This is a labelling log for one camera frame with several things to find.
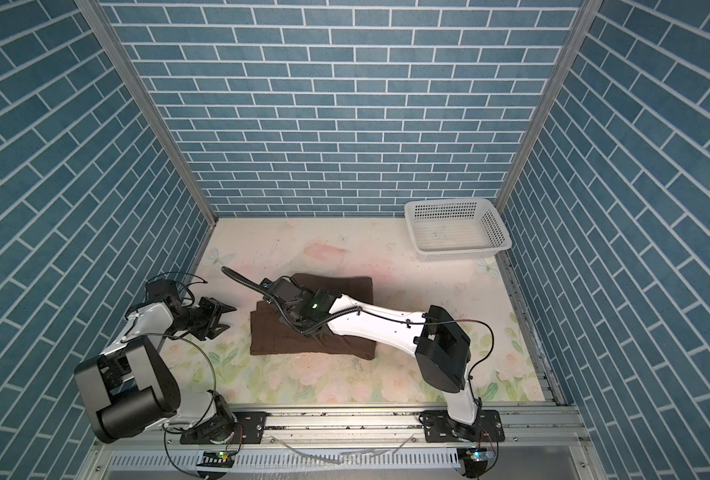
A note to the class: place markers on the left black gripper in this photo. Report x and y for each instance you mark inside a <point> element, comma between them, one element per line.
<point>212,308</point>

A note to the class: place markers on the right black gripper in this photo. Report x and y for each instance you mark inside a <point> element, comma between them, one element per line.
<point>289,320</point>

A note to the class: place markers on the brown trousers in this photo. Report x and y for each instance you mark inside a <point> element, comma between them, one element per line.
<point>269,336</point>

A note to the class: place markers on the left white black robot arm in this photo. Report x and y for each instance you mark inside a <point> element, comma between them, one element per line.
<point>128,387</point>

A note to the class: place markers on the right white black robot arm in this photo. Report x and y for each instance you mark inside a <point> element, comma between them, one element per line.
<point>433,338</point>

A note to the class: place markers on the left green circuit board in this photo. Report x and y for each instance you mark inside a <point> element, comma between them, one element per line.
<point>221,459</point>

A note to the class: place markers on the green circuit board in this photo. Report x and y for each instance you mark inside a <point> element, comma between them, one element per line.
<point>221,459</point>
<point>476,457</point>

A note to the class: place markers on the white plastic perforated basket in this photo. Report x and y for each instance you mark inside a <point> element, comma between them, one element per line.
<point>455,229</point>

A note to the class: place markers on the right green circuit board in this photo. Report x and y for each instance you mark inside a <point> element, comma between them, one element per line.
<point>476,457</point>

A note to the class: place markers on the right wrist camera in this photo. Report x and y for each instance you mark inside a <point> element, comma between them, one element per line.
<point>284,289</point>

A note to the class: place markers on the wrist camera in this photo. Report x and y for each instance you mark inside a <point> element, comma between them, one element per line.
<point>284,289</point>
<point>161,290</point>

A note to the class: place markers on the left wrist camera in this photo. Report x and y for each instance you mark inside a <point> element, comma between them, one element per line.
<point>161,290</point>

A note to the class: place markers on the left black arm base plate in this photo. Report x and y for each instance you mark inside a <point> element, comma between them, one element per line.
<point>237,428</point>

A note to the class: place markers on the aluminium front mounting rail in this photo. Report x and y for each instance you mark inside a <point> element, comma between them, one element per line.
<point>529,424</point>

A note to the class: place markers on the white slotted cable duct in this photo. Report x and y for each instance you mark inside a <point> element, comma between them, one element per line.
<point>277,460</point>

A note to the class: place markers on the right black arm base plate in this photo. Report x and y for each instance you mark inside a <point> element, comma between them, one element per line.
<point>438,427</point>

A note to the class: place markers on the left aluminium corner post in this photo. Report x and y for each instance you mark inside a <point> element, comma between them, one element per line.
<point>100,25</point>

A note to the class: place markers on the aluminium corner post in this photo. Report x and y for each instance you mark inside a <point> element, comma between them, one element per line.
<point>564,60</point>
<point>100,25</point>

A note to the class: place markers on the right aluminium corner post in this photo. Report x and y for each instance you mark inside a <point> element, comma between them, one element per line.
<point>564,60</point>

